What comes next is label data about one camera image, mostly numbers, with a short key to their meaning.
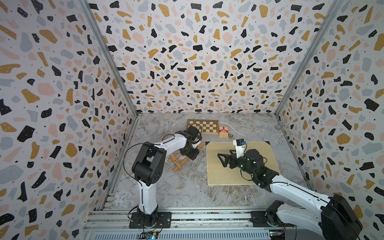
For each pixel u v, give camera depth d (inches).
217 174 35.1
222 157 29.2
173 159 36.1
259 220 28.9
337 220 15.9
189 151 33.0
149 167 20.0
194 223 28.8
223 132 43.1
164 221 28.9
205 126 43.2
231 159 28.1
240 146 27.9
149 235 27.6
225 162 28.2
